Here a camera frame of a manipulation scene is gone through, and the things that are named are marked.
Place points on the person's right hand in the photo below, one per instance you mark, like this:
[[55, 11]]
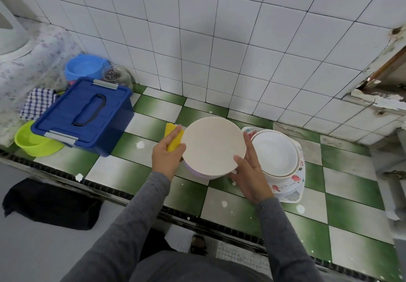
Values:
[[252, 177]]

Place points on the clear plastic bag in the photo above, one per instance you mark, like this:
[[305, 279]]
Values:
[[28, 66]]

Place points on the person's black shoe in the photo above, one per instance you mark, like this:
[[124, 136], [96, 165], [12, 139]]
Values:
[[198, 245]]

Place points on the glass jar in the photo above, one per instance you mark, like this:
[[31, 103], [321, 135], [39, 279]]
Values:
[[117, 74]]

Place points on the cream plastic bowl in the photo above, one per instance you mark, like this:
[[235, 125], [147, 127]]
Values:
[[212, 145]]

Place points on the lime green plastic bowl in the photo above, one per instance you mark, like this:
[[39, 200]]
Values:
[[35, 142]]

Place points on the person's left hand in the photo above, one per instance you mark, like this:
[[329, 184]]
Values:
[[168, 159]]

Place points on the white electric kettle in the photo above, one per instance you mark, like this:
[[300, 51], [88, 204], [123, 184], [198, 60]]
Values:
[[9, 34]]

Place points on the blue plastic bowl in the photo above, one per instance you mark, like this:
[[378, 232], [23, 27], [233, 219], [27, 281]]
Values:
[[85, 66]]

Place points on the purple plastic bowl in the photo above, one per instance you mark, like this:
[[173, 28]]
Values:
[[193, 171]]

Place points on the person's right forearm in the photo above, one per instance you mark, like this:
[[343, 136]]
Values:
[[285, 240]]

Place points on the blue plastic box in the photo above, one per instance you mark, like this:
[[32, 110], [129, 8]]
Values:
[[76, 117]]

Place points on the blue white checked cloth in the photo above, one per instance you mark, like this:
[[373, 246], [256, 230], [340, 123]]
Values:
[[38, 103]]

